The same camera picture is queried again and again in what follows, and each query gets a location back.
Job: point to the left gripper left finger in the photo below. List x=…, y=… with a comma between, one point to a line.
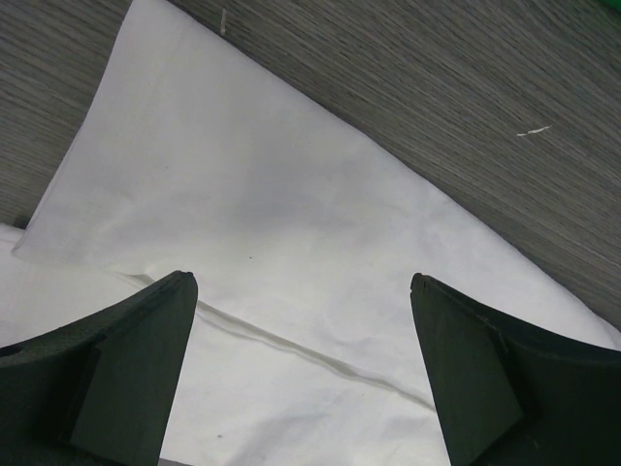
x=99, y=391

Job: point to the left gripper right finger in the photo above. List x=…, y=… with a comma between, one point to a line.
x=508, y=392

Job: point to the white printed t-shirt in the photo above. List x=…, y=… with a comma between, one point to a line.
x=303, y=236

